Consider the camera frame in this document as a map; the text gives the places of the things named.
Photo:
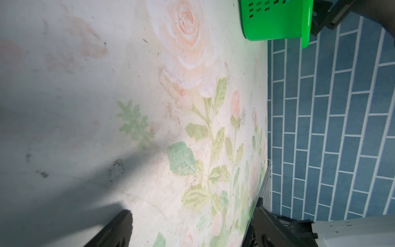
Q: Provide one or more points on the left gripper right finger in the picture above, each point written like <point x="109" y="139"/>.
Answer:
<point x="271" y="230"/>

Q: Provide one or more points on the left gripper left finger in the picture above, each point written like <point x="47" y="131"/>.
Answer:
<point x="117" y="233"/>

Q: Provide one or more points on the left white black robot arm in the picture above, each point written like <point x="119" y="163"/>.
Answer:
<point x="361" y="232"/>

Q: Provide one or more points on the floral table mat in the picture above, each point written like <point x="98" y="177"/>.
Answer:
<point x="155" y="107"/>

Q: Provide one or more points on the green plastic basket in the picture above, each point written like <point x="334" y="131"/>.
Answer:
<point x="264" y="20"/>

